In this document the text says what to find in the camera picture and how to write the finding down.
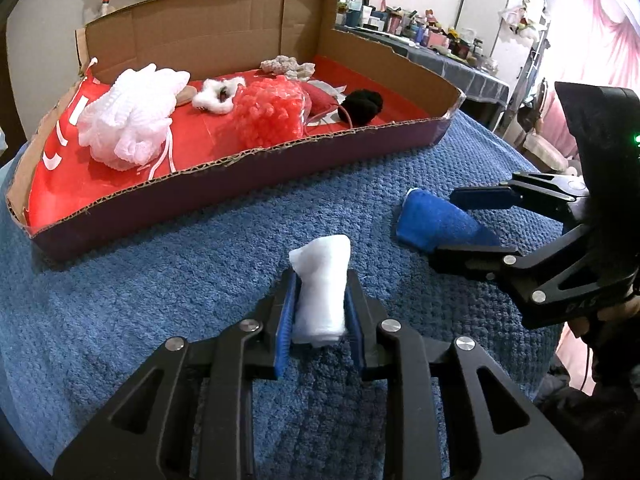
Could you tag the black fluffy pom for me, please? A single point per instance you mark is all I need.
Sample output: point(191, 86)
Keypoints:
point(365, 106)

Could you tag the hanging plush toys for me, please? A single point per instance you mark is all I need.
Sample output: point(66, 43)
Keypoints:
point(520, 19)

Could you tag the white fluffy scrunchie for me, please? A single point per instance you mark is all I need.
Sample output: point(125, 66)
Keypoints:
point(210, 98)

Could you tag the bottle with orange cap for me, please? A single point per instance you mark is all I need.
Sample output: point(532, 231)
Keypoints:
point(106, 5)

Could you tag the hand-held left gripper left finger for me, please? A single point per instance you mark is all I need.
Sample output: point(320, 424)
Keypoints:
point(284, 330)

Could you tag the white cloth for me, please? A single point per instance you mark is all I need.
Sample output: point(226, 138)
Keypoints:
point(320, 285)

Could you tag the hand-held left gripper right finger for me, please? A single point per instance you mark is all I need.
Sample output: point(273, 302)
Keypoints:
point(356, 330)

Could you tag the tan round powder puff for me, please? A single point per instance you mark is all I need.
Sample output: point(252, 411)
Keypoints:
point(186, 95)

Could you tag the table with grey cloth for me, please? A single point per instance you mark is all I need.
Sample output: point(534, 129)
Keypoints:
point(450, 67)

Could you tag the cream crochet scrunchie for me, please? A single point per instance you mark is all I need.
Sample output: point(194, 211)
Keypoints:
point(280, 65)
point(304, 71)

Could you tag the pink curtain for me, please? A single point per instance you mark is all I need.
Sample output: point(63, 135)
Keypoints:
point(600, 25)

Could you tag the red knitted pouch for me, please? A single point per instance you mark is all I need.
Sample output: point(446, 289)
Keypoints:
point(320, 97)

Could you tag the white mesh bath sponge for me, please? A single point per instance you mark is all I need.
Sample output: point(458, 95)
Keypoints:
point(125, 115)

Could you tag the person's right hand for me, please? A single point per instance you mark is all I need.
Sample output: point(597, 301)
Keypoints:
point(614, 312)

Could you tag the blue cloth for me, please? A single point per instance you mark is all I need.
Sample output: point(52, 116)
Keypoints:
point(435, 220)

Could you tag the blue textured blanket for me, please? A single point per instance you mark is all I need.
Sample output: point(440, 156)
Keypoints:
point(175, 300)

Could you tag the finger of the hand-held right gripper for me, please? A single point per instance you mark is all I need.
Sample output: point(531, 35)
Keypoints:
point(470, 256)
point(480, 197)

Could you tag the cardboard box with red lining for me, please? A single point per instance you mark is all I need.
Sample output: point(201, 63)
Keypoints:
point(200, 25)

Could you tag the red mesh sponge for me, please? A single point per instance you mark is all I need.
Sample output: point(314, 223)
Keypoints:
point(267, 112)

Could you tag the white tissue wrapper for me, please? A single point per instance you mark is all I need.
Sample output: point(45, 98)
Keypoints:
point(328, 88)

